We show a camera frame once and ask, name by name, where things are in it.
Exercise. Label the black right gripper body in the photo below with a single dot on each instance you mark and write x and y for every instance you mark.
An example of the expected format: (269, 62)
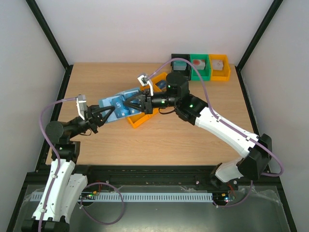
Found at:
(147, 104)

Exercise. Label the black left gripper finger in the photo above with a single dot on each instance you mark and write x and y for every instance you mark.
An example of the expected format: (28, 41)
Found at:
(96, 109)
(102, 118)

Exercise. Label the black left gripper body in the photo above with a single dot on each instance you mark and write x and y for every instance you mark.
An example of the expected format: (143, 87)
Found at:
(91, 120)

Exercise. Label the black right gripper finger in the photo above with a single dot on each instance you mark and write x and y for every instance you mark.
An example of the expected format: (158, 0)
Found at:
(135, 108)
(135, 100)

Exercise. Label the blue card holder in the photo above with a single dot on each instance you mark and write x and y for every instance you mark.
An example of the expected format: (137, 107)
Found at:
(108, 102)

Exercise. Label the blue credit card stack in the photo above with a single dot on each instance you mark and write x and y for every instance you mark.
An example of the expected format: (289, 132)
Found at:
(161, 84)

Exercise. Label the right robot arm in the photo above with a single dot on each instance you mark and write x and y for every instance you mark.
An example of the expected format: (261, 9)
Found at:
(252, 149)

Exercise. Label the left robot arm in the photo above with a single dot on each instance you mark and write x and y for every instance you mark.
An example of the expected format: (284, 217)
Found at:
(63, 186)

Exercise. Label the yellow bin with blue cards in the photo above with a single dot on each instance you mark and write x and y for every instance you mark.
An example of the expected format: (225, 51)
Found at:
(156, 79)

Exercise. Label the teal card deck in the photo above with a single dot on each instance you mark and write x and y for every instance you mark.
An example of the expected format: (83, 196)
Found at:
(179, 65)

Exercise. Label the grey card deck in green bin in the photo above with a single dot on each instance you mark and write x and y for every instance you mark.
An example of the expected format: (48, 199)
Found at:
(199, 64)

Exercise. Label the black storage bin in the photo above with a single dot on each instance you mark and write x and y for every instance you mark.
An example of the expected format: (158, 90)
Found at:
(187, 72)

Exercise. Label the green storage bin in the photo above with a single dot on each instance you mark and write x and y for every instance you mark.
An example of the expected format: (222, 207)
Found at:
(206, 73)

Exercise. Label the grey deck in orange bin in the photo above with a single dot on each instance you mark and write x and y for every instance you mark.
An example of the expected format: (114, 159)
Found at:
(217, 64)

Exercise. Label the orange storage bin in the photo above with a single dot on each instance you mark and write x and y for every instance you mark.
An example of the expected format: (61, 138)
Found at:
(223, 75)

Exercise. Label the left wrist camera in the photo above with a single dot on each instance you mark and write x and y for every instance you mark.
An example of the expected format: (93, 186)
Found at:
(81, 104)

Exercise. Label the light blue cable duct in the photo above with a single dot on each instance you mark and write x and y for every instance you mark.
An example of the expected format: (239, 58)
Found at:
(148, 197)

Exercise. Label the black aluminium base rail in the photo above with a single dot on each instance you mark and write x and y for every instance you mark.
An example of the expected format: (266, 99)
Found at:
(198, 177)

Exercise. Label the black frame post left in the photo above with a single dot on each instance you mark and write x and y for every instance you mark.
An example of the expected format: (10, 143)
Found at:
(48, 33)

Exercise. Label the black frame post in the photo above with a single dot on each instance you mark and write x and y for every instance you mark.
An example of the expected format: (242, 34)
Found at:
(259, 33)
(48, 33)

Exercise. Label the black frame post right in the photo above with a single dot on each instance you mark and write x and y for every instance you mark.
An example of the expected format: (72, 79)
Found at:
(259, 33)

